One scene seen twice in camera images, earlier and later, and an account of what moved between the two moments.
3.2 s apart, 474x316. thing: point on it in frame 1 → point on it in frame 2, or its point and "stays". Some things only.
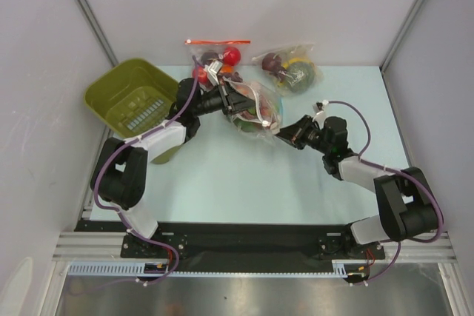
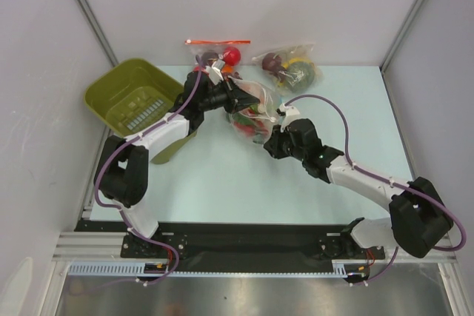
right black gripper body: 301,131 → 281,140
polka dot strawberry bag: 263,120 stays
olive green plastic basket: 134,98 stays
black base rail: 243,243 stays
